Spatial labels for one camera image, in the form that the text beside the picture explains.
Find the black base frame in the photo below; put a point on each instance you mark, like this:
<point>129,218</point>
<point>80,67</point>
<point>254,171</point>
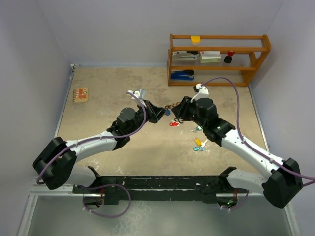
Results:
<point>206,189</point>

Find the red black stamp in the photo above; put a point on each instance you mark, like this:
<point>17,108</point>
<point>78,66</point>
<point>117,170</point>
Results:
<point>228,57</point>

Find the white red box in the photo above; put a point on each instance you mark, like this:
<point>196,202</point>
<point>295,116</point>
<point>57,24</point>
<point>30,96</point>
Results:
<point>210,56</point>

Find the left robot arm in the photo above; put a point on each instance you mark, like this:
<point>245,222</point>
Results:
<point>56,163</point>

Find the yellow tag key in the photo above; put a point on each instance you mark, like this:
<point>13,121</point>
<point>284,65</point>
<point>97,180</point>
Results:
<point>200,143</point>

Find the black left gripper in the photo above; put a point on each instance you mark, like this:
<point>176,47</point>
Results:
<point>154,113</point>

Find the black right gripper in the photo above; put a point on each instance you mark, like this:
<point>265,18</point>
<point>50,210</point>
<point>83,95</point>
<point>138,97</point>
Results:
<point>180,111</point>

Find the blue black stapler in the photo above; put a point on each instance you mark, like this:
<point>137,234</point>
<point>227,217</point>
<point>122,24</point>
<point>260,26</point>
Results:
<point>187,75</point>

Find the teal carabiner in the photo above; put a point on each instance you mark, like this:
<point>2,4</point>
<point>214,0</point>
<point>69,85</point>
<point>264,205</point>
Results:
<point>198,148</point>

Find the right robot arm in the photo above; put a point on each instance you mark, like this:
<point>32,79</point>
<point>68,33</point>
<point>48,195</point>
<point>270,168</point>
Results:
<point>278,179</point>

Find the yellow block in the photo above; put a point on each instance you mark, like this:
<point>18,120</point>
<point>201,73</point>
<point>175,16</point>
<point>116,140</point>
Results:
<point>195,40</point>

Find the red tag key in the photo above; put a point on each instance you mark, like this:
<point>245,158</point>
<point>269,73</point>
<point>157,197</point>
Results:
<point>174,124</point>

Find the orange small notebook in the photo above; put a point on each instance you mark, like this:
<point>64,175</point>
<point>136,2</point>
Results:
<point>80,95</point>

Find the wooden shelf rack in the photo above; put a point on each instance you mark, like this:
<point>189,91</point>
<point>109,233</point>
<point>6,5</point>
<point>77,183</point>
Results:
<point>250,53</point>

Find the aluminium rail frame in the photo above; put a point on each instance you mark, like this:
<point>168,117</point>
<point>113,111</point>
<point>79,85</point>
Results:
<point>40,190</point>

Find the white grey stapler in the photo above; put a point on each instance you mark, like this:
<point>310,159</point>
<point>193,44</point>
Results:
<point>185,55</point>

